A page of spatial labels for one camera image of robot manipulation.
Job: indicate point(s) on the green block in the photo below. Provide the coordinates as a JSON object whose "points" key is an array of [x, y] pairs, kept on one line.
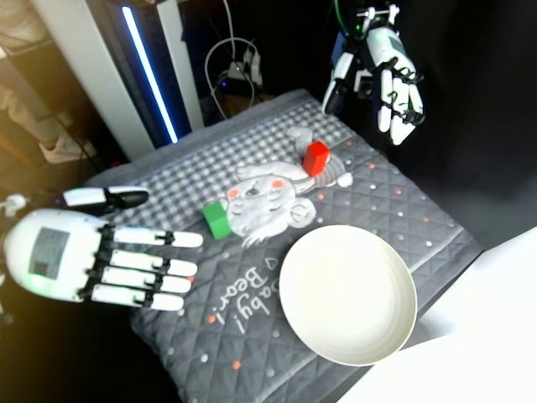
{"points": [[217, 220]]}

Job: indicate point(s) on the red block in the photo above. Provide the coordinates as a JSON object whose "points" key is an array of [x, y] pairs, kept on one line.
{"points": [[315, 159]]}

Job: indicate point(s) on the cream round plate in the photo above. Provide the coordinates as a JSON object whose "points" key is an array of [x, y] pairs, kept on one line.
{"points": [[348, 294]]}

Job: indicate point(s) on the white power strip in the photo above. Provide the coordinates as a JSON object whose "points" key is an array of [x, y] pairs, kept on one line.
{"points": [[243, 67]]}

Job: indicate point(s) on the grey quilt with bear print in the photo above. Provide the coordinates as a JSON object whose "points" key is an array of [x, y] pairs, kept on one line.
{"points": [[210, 336]]}

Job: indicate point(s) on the white column with blue light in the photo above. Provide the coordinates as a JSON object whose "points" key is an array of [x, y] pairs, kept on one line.
{"points": [[100, 75]]}

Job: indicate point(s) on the person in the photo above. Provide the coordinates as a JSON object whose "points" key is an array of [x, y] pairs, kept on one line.
{"points": [[58, 147]]}

